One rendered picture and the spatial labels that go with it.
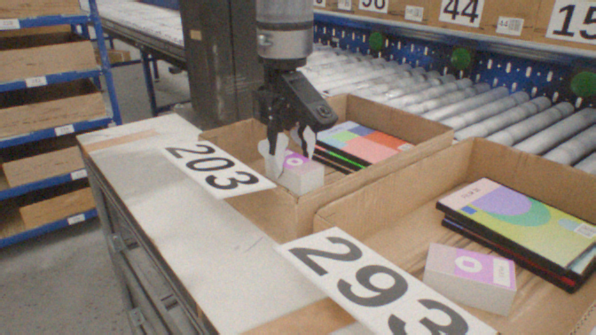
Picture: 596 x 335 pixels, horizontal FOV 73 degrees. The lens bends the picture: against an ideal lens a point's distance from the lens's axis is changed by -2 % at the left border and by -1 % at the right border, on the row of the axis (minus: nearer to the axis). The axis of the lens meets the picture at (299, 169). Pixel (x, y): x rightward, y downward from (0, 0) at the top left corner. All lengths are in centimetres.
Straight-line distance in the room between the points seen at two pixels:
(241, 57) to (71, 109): 100
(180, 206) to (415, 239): 39
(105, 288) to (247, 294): 127
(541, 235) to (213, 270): 45
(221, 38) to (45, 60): 96
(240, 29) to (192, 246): 54
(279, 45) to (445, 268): 39
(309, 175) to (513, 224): 32
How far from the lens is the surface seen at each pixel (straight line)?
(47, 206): 198
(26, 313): 182
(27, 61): 178
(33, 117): 184
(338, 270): 41
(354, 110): 95
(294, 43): 64
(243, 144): 80
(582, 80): 140
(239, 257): 60
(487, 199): 69
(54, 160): 189
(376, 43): 178
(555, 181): 75
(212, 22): 95
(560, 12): 149
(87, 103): 185
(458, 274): 53
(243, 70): 100
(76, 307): 175
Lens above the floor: 113
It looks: 28 degrees down
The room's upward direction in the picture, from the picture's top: straight up
